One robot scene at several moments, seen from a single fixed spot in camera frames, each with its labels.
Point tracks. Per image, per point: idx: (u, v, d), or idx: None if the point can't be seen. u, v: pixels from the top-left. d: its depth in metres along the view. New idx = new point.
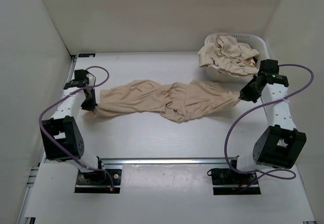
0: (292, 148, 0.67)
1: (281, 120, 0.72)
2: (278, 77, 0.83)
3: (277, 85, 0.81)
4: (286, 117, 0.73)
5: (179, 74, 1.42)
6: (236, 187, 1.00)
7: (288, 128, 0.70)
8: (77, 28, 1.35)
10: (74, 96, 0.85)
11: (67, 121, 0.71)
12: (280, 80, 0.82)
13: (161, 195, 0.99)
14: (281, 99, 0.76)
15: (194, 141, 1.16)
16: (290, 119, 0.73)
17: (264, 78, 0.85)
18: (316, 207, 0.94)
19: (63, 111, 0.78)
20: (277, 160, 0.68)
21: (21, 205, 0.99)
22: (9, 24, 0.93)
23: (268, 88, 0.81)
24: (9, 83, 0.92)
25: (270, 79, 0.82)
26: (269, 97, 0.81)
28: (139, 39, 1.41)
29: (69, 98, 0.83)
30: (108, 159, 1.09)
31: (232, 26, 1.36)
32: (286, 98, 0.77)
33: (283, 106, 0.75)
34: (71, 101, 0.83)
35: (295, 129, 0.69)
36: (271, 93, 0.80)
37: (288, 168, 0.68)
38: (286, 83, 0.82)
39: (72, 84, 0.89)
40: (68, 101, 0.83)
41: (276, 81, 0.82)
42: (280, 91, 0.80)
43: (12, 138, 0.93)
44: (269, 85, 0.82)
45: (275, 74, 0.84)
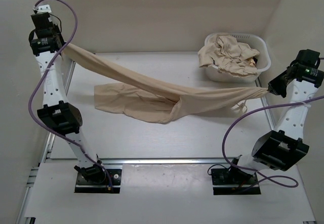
0: (292, 155, 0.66)
1: (289, 127, 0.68)
2: (313, 73, 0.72)
3: (305, 83, 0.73)
4: (295, 124, 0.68)
5: (179, 74, 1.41)
6: (236, 187, 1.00)
7: (292, 137, 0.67)
8: (77, 28, 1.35)
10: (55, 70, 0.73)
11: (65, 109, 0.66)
12: (312, 77, 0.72)
13: (161, 195, 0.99)
14: (300, 103, 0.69)
15: (194, 141, 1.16)
16: (300, 127, 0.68)
17: (295, 70, 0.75)
18: (316, 207, 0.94)
19: (52, 94, 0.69)
20: (274, 161, 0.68)
21: (21, 205, 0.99)
22: (9, 25, 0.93)
23: (293, 85, 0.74)
24: (9, 83, 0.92)
25: (300, 74, 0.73)
26: (289, 95, 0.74)
28: (139, 39, 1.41)
29: (50, 74, 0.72)
30: (109, 159, 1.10)
31: (232, 26, 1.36)
32: (308, 102, 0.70)
33: (298, 113, 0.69)
34: (53, 76, 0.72)
35: (299, 140, 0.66)
36: (292, 93, 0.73)
37: (283, 170, 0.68)
38: (318, 84, 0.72)
39: (41, 43, 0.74)
40: (50, 78, 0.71)
41: (306, 77, 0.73)
42: (305, 92, 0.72)
43: (12, 138, 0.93)
44: (296, 81, 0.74)
45: (310, 68, 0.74)
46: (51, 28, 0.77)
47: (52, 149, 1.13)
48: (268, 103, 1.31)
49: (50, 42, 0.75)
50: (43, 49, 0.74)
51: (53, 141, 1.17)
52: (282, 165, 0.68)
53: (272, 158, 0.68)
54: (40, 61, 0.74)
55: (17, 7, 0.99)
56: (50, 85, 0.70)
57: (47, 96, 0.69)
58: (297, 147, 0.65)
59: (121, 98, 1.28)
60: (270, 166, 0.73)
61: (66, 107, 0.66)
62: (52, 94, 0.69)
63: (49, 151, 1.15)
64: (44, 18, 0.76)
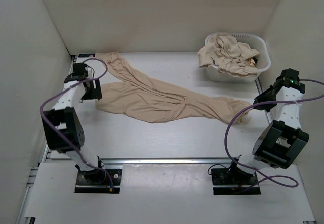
0: (293, 145, 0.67)
1: (287, 119, 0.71)
2: (296, 83, 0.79)
3: (292, 89, 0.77)
4: (292, 117, 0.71)
5: (179, 74, 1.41)
6: (236, 187, 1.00)
7: (292, 126, 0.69)
8: (77, 29, 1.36)
10: (75, 89, 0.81)
11: (68, 112, 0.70)
12: (296, 86, 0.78)
13: (161, 196, 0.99)
14: (292, 101, 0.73)
15: (194, 141, 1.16)
16: (296, 120, 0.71)
17: (281, 82, 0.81)
18: (316, 207, 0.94)
19: (64, 102, 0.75)
20: (275, 155, 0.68)
21: (21, 205, 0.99)
22: (9, 25, 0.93)
23: (282, 91, 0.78)
24: (9, 83, 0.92)
25: (286, 83, 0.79)
26: (280, 98, 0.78)
28: (139, 39, 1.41)
29: (69, 90, 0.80)
30: (109, 159, 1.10)
31: (232, 26, 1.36)
32: (298, 101, 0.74)
33: (292, 108, 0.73)
34: (71, 92, 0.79)
35: (299, 129, 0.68)
36: (283, 95, 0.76)
37: (285, 167, 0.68)
38: (302, 91, 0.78)
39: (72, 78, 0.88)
40: (68, 93, 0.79)
41: (292, 86, 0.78)
42: (294, 95, 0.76)
43: (12, 138, 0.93)
44: (284, 87, 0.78)
45: (293, 80, 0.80)
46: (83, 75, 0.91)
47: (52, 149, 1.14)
48: None
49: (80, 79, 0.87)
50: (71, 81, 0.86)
51: None
52: (283, 162, 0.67)
53: (273, 155, 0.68)
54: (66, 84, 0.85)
55: (17, 7, 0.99)
56: (66, 97, 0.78)
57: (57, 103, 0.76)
58: (298, 136, 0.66)
59: (121, 98, 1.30)
60: (271, 165, 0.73)
61: (69, 113, 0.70)
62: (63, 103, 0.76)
63: (49, 151, 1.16)
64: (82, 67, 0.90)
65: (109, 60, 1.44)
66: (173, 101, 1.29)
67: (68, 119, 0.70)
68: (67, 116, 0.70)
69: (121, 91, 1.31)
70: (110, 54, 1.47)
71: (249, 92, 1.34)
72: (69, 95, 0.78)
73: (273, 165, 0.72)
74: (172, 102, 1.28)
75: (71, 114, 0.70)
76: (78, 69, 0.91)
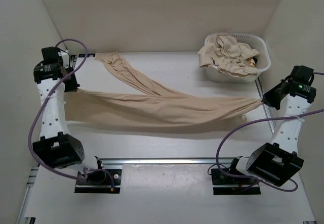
0: (286, 169, 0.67)
1: (283, 139, 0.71)
2: (305, 90, 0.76)
3: (298, 98, 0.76)
4: (290, 138, 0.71)
5: (179, 74, 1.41)
6: (236, 187, 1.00)
7: (287, 150, 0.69)
8: (77, 29, 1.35)
10: (55, 98, 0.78)
11: (62, 138, 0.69)
12: (304, 93, 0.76)
13: (161, 196, 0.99)
14: (294, 117, 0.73)
15: (194, 141, 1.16)
16: (294, 140, 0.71)
17: (288, 86, 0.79)
18: (315, 207, 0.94)
19: (51, 124, 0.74)
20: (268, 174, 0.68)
21: (21, 205, 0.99)
22: (9, 25, 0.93)
23: (286, 100, 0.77)
24: (10, 83, 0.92)
25: (293, 90, 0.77)
26: (284, 108, 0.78)
28: (139, 39, 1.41)
29: (50, 102, 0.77)
30: (108, 159, 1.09)
31: (232, 26, 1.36)
32: (301, 117, 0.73)
33: (292, 126, 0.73)
34: (53, 105, 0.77)
35: (294, 154, 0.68)
36: (286, 107, 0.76)
37: (277, 185, 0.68)
38: (311, 99, 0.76)
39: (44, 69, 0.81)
40: (50, 106, 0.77)
41: (299, 93, 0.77)
42: (298, 107, 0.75)
43: (12, 138, 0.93)
44: (289, 95, 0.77)
45: (302, 84, 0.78)
46: (58, 60, 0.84)
47: None
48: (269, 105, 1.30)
49: (53, 71, 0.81)
50: (45, 74, 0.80)
51: None
52: (277, 180, 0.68)
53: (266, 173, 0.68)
54: (41, 89, 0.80)
55: (17, 7, 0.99)
56: (50, 115, 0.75)
57: (45, 126, 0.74)
58: (292, 160, 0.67)
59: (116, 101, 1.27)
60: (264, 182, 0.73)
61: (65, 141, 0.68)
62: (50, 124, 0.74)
63: None
64: (55, 52, 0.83)
65: (110, 60, 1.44)
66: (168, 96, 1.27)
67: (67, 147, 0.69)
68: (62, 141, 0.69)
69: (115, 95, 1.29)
70: (111, 54, 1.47)
71: (249, 93, 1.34)
72: (53, 109, 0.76)
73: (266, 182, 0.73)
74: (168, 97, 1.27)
75: (65, 138, 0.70)
76: (51, 56, 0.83)
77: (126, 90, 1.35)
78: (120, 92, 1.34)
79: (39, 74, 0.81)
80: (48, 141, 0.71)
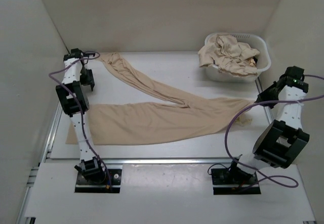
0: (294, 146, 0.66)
1: (288, 119, 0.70)
2: (300, 83, 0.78)
3: (294, 89, 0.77)
4: (294, 117, 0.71)
5: (179, 74, 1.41)
6: (236, 186, 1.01)
7: (293, 127, 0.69)
8: (77, 29, 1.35)
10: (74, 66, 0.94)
11: (76, 84, 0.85)
12: (299, 85, 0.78)
13: (161, 196, 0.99)
14: (294, 101, 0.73)
15: (194, 141, 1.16)
16: (298, 120, 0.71)
17: (284, 81, 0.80)
18: (315, 207, 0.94)
19: (70, 78, 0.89)
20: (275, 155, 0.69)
21: (21, 205, 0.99)
22: (9, 25, 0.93)
23: (284, 90, 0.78)
24: (9, 83, 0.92)
25: (289, 82, 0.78)
26: (283, 97, 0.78)
28: (139, 39, 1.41)
29: (71, 68, 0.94)
30: (108, 159, 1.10)
31: (232, 26, 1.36)
32: (301, 101, 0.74)
33: (294, 107, 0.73)
34: (73, 70, 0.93)
35: (299, 129, 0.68)
36: (286, 95, 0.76)
37: (285, 166, 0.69)
38: (306, 90, 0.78)
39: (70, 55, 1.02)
40: (71, 70, 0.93)
41: (295, 85, 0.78)
42: (297, 95, 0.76)
43: (12, 138, 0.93)
44: (287, 87, 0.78)
45: (296, 79, 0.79)
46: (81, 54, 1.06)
47: (53, 149, 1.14)
48: None
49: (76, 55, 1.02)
50: (70, 58, 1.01)
51: (53, 141, 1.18)
52: (283, 162, 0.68)
53: (273, 155, 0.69)
54: (66, 62, 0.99)
55: (17, 7, 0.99)
56: (70, 73, 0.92)
57: (65, 79, 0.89)
58: (299, 136, 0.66)
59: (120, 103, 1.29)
60: (271, 164, 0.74)
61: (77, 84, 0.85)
62: (69, 78, 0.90)
63: (49, 151, 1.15)
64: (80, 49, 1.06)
65: (110, 61, 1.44)
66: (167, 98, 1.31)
67: (78, 89, 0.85)
68: (76, 86, 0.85)
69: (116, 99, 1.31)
70: (111, 54, 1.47)
71: (249, 92, 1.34)
72: (73, 71, 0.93)
73: (273, 164, 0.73)
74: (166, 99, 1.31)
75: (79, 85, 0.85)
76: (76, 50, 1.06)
77: (126, 90, 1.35)
78: (120, 91, 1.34)
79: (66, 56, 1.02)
80: (66, 85, 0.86)
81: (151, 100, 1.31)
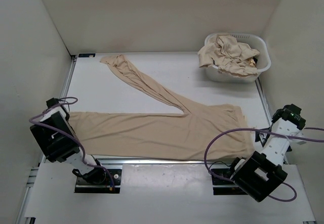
0: (270, 182, 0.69)
1: (271, 153, 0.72)
2: (296, 117, 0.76)
3: (288, 123, 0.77)
4: (277, 152, 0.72)
5: (179, 74, 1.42)
6: (236, 187, 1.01)
7: (273, 163, 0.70)
8: (77, 29, 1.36)
10: (56, 108, 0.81)
11: (56, 116, 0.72)
12: (295, 120, 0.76)
13: (161, 196, 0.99)
14: (283, 136, 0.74)
15: (194, 141, 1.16)
16: (280, 155, 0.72)
17: (280, 113, 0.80)
18: (315, 207, 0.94)
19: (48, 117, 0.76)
20: (250, 186, 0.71)
21: (21, 205, 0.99)
22: (9, 24, 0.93)
23: (278, 123, 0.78)
24: (10, 84, 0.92)
25: (285, 115, 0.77)
26: (274, 129, 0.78)
28: (138, 39, 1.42)
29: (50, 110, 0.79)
30: (108, 159, 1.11)
31: (232, 26, 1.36)
32: (290, 137, 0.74)
33: (280, 142, 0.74)
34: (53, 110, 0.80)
35: (279, 167, 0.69)
36: (277, 127, 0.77)
37: (257, 197, 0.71)
38: (300, 126, 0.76)
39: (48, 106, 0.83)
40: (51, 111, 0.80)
41: (290, 120, 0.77)
42: (288, 129, 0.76)
43: (12, 139, 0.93)
44: (281, 119, 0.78)
45: (294, 113, 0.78)
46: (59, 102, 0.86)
47: None
48: (268, 103, 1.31)
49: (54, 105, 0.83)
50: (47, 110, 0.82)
51: None
52: (257, 194, 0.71)
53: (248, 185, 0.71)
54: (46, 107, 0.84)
55: (18, 8, 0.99)
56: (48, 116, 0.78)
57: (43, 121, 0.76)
58: (276, 173, 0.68)
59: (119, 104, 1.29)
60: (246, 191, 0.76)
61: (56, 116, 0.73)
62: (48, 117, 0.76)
63: None
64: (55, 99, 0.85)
65: (115, 63, 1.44)
66: (167, 99, 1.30)
67: (59, 123, 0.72)
68: (56, 119, 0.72)
69: (117, 99, 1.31)
70: (115, 56, 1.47)
71: (249, 93, 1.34)
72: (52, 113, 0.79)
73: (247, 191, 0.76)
74: (167, 101, 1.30)
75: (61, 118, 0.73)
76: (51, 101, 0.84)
77: (126, 91, 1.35)
78: (120, 92, 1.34)
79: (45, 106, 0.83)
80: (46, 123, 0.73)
81: (151, 101, 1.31)
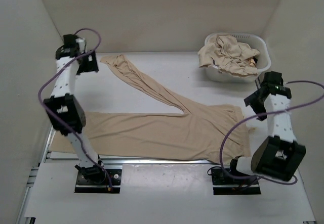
0: (291, 162, 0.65)
1: (282, 132, 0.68)
2: (282, 89, 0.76)
3: (279, 96, 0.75)
4: (286, 128, 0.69)
5: (180, 74, 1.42)
6: (236, 187, 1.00)
7: (287, 139, 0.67)
8: (77, 29, 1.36)
10: (69, 69, 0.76)
11: (69, 101, 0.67)
12: (282, 92, 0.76)
13: (161, 196, 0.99)
14: (283, 110, 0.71)
15: (194, 140, 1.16)
16: (290, 130, 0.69)
17: (267, 88, 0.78)
18: (315, 207, 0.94)
19: (62, 88, 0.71)
20: (275, 172, 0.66)
21: (21, 205, 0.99)
22: (9, 24, 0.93)
23: (270, 99, 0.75)
24: (10, 84, 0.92)
25: (273, 90, 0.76)
26: (269, 107, 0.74)
28: (138, 40, 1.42)
29: (63, 72, 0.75)
30: (109, 159, 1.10)
31: (232, 27, 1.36)
32: (288, 109, 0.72)
33: (284, 118, 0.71)
34: (66, 74, 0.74)
35: (295, 141, 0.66)
36: (272, 104, 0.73)
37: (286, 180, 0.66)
38: (289, 96, 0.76)
39: (64, 53, 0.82)
40: (63, 75, 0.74)
41: (278, 92, 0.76)
42: (282, 103, 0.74)
43: (12, 139, 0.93)
44: (272, 95, 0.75)
45: (278, 85, 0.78)
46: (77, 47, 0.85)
47: (52, 149, 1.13)
48: None
49: (71, 52, 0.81)
50: (63, 56, 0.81)
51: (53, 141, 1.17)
52: (284, 178, 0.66)
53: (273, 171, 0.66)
54: (58, 62, 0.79)
55: (18, 7, 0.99)
56: (62, 81, 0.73)
57: (56, 88, 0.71)
58: (295, 150, 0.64)
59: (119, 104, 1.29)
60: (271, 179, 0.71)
61: (69, 100, 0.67)
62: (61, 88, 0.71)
63: (49, 151, 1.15)
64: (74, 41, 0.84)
65: (115, 63, 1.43)
66: (167, 99, 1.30)
67: (71, 106, 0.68)
68: (69, 103, 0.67)
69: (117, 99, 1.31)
70: (116, 56, 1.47)
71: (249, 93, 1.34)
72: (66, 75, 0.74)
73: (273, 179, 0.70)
74: (167, 101, 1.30)
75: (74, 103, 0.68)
76: (70, 42, 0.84)
77: (126, 91, 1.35)
78: (120, 92, 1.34)
79: (58, 55, 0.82)
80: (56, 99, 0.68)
81: (151, 101, 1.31)
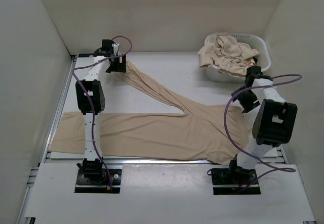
0: (287, 121, 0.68)
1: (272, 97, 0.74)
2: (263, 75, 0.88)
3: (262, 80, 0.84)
4: (276, 95, 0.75)
5: (180, 74, 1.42)
6: (236, 187, 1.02)
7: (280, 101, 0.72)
8: (77, 29, 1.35)
10: (101, 64, 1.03)
11: (95, 85, 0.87)
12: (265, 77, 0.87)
13: (161, 196, 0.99)
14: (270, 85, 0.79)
15: (194, 141, 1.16)
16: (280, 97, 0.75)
17: (251, 77, 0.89)
18: (315, 207, 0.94)
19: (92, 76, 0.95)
20: (275, 135, 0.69)
21: (21, 205, 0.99)
22: (9, 24, 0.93)
23: (256, 82, 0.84)
24: (9, 84, 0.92)
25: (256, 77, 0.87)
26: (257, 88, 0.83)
28: (138, 39, 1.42)
29: (97, 65, 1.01)
30: (109, 159, 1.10)
31: (232, 26, 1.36)
32: (275, 84, 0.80)
33: (272, 90, 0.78)
34: (98, 66, 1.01)
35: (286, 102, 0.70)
36: (258, 84, 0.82)
37: (286, 141, 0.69)
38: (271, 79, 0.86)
39: (100, 52, 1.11)
40: (96, 67, 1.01)
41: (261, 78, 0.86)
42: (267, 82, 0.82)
43: (12, 138, 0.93)
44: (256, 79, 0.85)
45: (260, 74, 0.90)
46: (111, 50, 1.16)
47: (52, 149, 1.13)
48: None
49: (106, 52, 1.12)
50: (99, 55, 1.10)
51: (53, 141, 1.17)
52: (284, 138, 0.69)
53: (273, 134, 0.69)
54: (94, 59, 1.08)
55: (17, 7, 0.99)
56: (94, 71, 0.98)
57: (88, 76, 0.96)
58: (288, 108, 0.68)
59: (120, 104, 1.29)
60: (272, 143, 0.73)
61: (96, 84, 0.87)
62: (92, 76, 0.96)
63: (49, 151, 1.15)
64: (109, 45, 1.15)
65: None
66: (167, 100, 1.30)
67: (95, 89, 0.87)
68: (94, 86, 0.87)
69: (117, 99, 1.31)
70: None
71: None
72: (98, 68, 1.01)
73: (274, 143, 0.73)
74: (167, 102, 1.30)
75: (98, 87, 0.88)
76: (106, 45, 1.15)
77: (126, 91, 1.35)
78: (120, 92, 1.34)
79: (96, 54, 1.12)
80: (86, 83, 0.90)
81: (151, 101, 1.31)
